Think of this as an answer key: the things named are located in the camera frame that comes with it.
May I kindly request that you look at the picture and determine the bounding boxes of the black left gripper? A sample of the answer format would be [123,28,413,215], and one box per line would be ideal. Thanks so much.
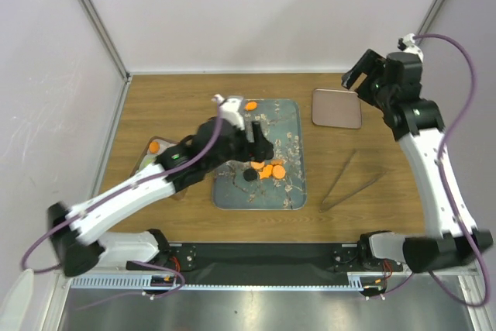
[204,121,272,173]

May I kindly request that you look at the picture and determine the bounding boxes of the rose gold tin lid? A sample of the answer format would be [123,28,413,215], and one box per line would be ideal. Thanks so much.
[312,88,362,129]

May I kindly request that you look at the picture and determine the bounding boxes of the steel serving tongs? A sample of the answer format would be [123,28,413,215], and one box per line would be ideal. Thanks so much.
[319,149,388,213]

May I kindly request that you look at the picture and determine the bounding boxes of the orange chocolate chip cookie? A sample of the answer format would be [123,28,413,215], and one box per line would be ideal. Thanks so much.
[148,141,160,153]

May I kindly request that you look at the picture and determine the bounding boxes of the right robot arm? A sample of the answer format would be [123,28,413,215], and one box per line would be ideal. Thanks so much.
[342,47,493,273]

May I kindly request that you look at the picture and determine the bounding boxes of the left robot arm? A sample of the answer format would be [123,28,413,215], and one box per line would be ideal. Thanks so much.
[46,117,274,278]

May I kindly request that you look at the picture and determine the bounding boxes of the orange embossed biscuit centre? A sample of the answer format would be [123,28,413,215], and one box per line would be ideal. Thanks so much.
[250,161,265,170]

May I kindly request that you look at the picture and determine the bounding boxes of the orange flower cookie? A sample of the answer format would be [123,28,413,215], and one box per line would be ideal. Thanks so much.
[259,164,273,180]

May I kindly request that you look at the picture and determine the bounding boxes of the black sandwich cookie lower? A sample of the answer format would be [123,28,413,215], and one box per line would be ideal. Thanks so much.
[243,168,259,182]

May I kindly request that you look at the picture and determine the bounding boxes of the orange sandwich biscuit right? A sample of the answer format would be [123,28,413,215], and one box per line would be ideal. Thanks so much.
[272,164,286,179]

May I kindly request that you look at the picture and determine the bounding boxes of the blue floral serving tray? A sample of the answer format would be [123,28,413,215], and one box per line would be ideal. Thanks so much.
[212,98,307,210]

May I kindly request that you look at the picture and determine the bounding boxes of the orange fish cookie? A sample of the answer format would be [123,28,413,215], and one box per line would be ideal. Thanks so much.
[245,102,257,111]

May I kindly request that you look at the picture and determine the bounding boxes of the rose gold cookie tin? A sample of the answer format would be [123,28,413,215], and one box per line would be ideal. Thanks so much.
[129,136,188,201]

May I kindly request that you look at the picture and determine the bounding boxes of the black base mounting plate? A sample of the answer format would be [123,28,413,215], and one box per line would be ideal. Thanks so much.
[147,243,363,280]

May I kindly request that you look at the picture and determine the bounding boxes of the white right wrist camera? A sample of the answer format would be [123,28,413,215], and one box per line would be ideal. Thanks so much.
[398,33,424,61]

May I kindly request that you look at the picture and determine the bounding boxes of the white slotted cable duct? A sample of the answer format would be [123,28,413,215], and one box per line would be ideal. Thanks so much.
[71,272,382,291]

